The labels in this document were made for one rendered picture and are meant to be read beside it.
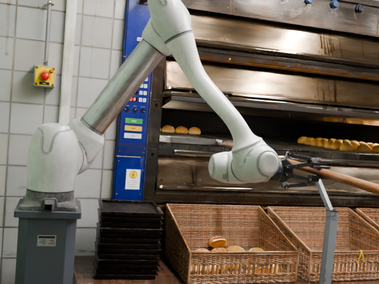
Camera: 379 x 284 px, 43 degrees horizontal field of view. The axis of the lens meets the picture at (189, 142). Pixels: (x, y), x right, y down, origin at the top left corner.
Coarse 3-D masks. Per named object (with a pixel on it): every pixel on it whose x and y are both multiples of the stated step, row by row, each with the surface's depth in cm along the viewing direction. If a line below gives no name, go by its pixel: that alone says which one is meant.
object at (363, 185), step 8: (224, 144) 255; (232, 144) 246; (288, 160) 193; (296, 168) 187; (304, 168) 181; (312, 168) 176; (320, 168) 172; (320, 176) 172; (328, 176) 166; (336, 176) 162; (344, 176) 158; (352, 184) 153; (360, 184) 150; (368, 184) 147; (376, 184) 144; (376, 192) 143
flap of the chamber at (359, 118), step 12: (180, 96) 244; (180, 108) 261; (192, 108) 261; (204, 108) 260; (240, 108) 258; (252, 108) 258; (264, 108) 258; (276, 108) 260; (288, 108) 262; (300, 108) 264; (312, 120) 288; (324, 120) 288; (336, 120) 287; (348, 120) 286; (360, 120) 285; (372, 120) 285
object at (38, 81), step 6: (36, 66) 228; (42, 66) 229; (48, 66) 230; (36, 72) 229; (42, 72) 230; (48, 72) 230; (54, 72) 231; (36, 78) 229; (54, 78) 232; (36, 84) 229; (42, 84) 230; (48, 84) 231; (54, 84) 232
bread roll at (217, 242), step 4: (216, 236) 260; (220, 236) 260; (212, 240) 257; (216, 240) 257; (220, 240) 257; (224, 240) 258; (212, 244) 257; (216, 244) 257; (220, 244) 257; (224, 244) 258
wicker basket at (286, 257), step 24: (168, 216) 253; (192, 216) 262; (216, 216) 266; (240, 216) 270; (264, 216) 268; (168, 240) 251; (240, 240) 267; (264, 240) 266; (288, 240) 241; (192, 264) 216; (216, 264) 219; (240, 264) 223; (264, 264) 227; (288, 264) 239
